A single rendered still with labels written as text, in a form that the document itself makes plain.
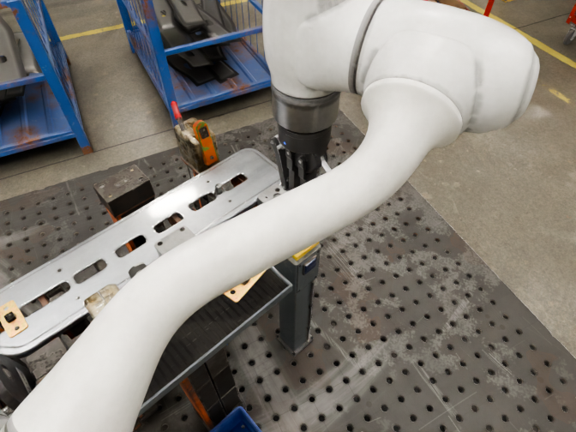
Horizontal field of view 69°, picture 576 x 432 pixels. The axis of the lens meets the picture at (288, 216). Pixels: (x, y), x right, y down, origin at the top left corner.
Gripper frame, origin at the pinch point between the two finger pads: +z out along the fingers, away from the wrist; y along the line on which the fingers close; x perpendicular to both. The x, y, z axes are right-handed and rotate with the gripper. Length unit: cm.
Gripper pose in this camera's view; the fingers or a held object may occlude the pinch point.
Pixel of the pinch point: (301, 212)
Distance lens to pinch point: 72.6
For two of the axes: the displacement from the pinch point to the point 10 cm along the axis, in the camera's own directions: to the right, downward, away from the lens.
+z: 0.0, 6.4, 7.7
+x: -7.4, 5.2, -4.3
